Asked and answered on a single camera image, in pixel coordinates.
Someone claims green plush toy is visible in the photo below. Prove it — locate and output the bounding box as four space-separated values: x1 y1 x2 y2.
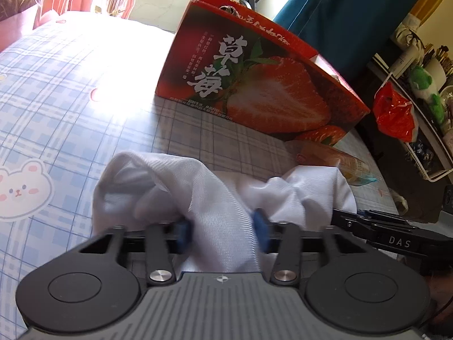
409 65 446 121

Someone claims white mesh cloth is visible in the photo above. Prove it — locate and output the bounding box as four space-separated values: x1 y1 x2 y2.
93 150 275 273

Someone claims red plastic bag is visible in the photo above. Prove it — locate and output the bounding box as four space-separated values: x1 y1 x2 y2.
373 81 416 142

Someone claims plaid bed sheet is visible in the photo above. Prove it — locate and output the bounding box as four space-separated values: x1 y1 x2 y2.
0 10 400 326

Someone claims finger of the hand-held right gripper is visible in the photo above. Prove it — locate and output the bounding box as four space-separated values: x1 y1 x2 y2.
331 209 387 246
357 209 419 230

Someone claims white cup of brushes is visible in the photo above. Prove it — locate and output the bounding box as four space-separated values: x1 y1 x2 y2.
423 44 453 86

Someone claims white bottle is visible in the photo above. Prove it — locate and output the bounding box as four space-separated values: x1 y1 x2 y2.
387 48 418 78

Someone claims clear plastic bottle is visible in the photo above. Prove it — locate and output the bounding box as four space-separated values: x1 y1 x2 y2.
285 140 379 186

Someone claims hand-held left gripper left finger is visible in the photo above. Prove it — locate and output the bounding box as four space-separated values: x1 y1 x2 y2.
78 219 195 287

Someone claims red strawberry print box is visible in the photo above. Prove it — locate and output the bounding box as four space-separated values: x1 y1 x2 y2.
154 0 371 146

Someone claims white smooth cloth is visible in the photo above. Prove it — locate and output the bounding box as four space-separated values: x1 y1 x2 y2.
267 166 357 222

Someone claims blue curtain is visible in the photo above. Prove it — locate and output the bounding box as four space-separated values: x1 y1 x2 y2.
272 0 436 82

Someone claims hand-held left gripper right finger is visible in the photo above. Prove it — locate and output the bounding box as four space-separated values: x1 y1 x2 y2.
252 209 366 287

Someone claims cream drawstring bag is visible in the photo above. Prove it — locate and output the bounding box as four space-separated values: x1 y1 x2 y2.
391 14 425 52

